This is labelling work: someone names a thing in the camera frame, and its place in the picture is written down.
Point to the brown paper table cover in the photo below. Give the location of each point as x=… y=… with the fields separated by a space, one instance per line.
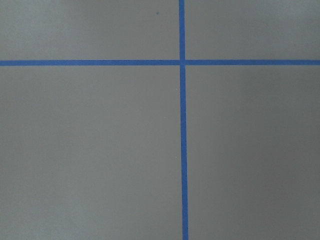
x=159 y=119

